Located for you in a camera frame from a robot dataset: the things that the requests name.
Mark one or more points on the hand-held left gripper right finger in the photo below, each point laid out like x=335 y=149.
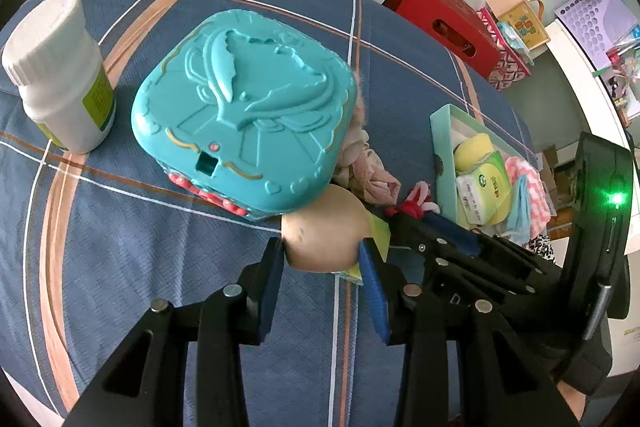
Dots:
x=372 y=292

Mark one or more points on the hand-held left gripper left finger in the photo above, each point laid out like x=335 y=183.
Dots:
x=272 y=287

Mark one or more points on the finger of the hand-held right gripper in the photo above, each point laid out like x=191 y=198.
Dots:
x=455 y=232
x=425 y=252

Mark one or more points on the red white fluffy sock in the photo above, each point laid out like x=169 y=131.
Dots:
x=415 y=202

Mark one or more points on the blue face mask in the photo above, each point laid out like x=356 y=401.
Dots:
x=520 y=212

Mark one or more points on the beige ball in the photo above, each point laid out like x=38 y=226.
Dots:
x=325 y=227

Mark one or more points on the pink white striped sock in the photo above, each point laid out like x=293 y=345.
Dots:
x=535 y=192

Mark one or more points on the teal shallow tray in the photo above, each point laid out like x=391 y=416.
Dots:
x=442 y=142

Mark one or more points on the person's right forearm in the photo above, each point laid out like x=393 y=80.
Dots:
x=570 y=399

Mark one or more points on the green white tissue packet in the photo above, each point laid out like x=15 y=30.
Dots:
x=487 y=187

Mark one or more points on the leopard print cloth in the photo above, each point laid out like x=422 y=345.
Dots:
x=542 y=249

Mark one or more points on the pink crumpled stockings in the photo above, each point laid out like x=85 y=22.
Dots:
x=365 y=167

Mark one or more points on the stack of cardboard boxes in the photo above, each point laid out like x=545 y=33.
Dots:
x=550 y=157

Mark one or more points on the blue plaid blanket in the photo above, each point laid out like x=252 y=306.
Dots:
x=150 y=257

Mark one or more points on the pink patterned box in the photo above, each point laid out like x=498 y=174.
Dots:
x=505 y=67

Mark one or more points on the teal plastic toy case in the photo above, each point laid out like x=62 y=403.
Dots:
x=240 y=107

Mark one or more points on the colourful shelf clutter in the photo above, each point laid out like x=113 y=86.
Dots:
x=622 y=72

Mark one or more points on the white shelf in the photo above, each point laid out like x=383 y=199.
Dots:
x=575 y=72

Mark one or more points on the house shaped gift box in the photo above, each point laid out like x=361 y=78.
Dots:
x=520 y=22

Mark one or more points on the red cardboard box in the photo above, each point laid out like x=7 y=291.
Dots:
x=425 y=2

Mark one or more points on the purple perforated basket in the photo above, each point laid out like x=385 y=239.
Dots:
x=590 y=17

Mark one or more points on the white plastic bottle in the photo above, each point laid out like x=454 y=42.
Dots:
x=55 y=72

